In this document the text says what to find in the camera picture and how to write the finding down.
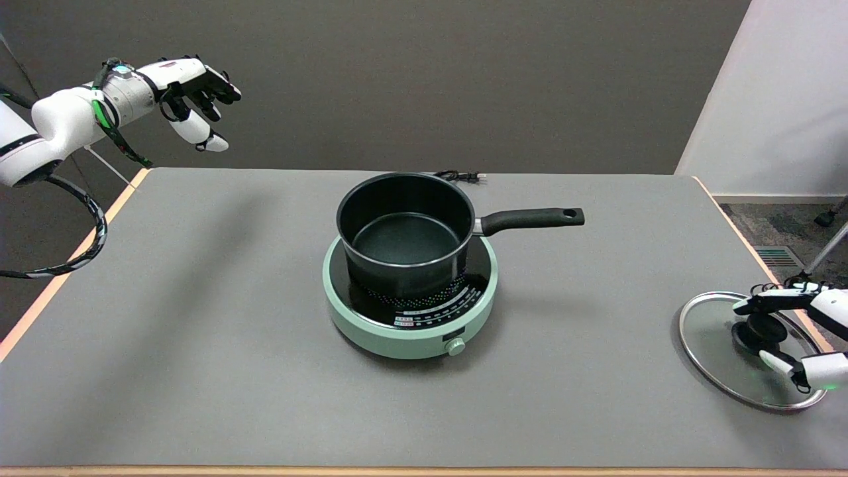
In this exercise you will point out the glass pot lid black knob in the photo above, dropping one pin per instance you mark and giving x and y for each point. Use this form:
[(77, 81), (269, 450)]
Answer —
[(709, 344)]

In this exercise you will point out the mint green induction cooker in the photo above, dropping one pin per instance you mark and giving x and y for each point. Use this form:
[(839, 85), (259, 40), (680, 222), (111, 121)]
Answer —
[(384, 334)]

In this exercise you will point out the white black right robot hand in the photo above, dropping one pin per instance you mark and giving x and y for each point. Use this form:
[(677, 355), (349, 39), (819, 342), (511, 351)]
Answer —
[(831, 308)]

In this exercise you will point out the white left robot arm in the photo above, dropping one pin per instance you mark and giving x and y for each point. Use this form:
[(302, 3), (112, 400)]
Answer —
[(59, 119)]

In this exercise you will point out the grey metal pole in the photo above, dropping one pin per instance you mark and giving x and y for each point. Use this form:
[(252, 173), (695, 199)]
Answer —
[(828, 248)]

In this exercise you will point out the grey table mat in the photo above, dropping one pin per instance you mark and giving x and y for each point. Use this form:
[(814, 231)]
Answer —
[(199, 331)]

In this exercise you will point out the black stand leg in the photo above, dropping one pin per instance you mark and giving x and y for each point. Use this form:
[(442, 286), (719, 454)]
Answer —
[(825, 218)]

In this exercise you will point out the floor vent grille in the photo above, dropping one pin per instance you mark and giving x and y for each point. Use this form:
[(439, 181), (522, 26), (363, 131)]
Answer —
[(780, 256)]

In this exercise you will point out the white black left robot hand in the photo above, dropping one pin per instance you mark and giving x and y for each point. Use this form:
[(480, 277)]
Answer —
[(182, 73)]

